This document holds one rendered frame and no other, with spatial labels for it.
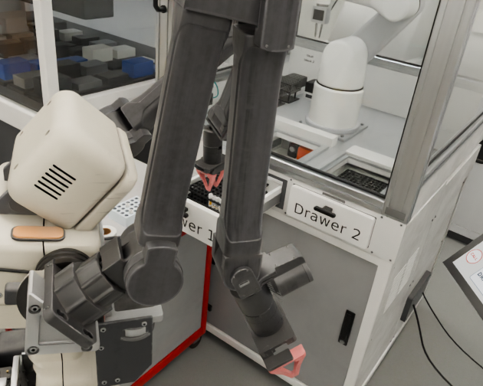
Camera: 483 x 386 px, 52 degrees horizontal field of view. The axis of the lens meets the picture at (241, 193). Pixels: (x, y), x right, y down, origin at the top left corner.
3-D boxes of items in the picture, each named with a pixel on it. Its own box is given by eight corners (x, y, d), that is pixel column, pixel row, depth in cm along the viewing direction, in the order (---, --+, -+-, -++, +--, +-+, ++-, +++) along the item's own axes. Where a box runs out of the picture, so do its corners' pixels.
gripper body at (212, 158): (231, 163, 150) (232, 141, 146) (208, 175, 143) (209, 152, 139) (215, 155, 153) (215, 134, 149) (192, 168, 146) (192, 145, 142)
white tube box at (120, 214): (126, 228, 159) (126, 218, 157) (108, 217, 163) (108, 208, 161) (153, 214, 168) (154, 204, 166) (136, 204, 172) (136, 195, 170)
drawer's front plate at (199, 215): (220, 252, 144) (224, 220, 138) (149, 214, 157) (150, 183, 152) (224, 249, 145) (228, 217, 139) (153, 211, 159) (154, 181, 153)
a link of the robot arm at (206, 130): (198, 124, 141) (212, 131, 138) (217, 118, 145) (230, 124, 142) (198, 145, 145) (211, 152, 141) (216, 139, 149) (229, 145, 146)
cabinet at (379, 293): (344, 433, 188) (398, 266, 149) (152, 305, 237) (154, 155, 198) (425, 305, 257) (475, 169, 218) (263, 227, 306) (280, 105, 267)
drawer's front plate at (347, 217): (365, 250, 152) (373, 220, 146) (286, 214, 166) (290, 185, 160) (367, 247, 153) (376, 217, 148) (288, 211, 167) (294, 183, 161)
